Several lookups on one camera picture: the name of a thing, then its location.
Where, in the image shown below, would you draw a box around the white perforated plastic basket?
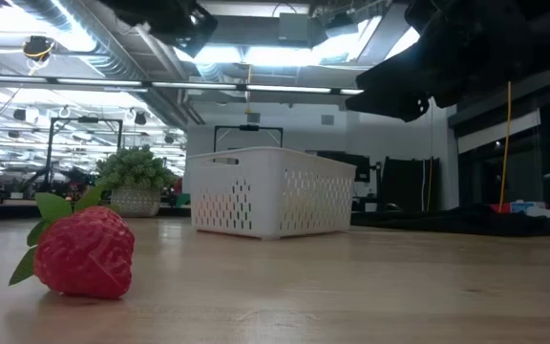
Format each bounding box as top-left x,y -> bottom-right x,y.
186,146 -> 357,241

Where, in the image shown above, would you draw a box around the ceiling cord reel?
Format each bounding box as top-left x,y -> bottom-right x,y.
21,35 -> 56,62

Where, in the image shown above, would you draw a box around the yellow cable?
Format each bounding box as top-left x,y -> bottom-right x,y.
497,80 -> 515,206

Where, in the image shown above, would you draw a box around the black frame with camera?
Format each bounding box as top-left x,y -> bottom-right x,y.
214,124 -> 285,149

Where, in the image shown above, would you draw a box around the black panel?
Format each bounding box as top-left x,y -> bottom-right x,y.
379,156 -> 441,211

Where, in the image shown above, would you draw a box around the blue and white box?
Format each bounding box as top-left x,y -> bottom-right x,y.
511,200 -> 546,214

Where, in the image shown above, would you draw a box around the red strawberry with fabric leaves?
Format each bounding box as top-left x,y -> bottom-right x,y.
8,184 -> 137,301

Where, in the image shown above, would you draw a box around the pale green plant, woven pot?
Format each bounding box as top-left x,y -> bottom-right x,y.
95,144 -> 179,219

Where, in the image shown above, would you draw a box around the dark desk monitor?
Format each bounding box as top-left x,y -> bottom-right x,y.
306,150 -> 371,183

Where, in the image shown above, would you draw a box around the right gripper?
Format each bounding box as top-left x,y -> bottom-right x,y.
345,18 -> 550,123

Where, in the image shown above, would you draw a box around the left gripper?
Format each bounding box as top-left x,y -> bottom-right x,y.
150,0 -> 219,58

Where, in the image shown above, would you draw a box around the LED strip light bar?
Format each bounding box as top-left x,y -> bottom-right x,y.
0,74 -> 367,97

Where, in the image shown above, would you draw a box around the tall black station frame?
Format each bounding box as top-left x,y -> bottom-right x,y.
44,116 -> 124,185

